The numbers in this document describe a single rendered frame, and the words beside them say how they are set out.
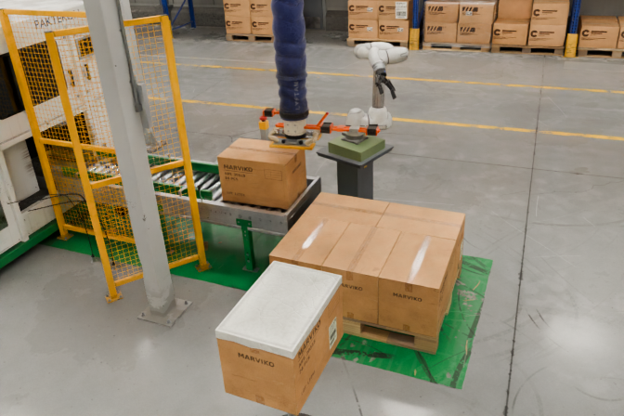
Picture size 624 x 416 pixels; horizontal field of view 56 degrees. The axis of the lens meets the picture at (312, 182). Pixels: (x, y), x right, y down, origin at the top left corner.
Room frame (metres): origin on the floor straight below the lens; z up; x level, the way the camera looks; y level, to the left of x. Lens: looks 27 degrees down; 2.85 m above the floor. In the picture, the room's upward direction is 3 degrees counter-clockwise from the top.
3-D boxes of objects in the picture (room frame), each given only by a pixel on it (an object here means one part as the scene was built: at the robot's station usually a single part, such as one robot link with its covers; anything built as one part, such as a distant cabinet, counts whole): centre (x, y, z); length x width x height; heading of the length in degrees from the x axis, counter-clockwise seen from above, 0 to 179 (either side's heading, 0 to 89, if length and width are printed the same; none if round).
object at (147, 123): (3.68, 1.13, 1.62); 0.20 x 0.05 x 0.30; 66
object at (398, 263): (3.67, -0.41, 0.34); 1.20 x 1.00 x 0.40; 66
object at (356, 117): (4.75, -0.41, 1.01); 0.18 x 0.16 x 0.22; 96
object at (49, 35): (3.96, 1.29, 1.05); 0.87 x 0.10 x 2.10; 118
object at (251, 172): (4.37, 0.40, 0.75); 0.60 x 0.40 x 0.40; 68
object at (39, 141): (4.55, 1.87, 1.05); 1.17 x 0.10 x 2.10; 66
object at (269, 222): (4.39, 1.28, 0.50); 2.31 x 0.05 x 0.19; 66
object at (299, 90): (4.22, 0.11, 1.80); 0.22 x 0.22 x 1.04
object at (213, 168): (5.08, 1.36, 0.60); 1.60 x 0.10 x 0.09; 66
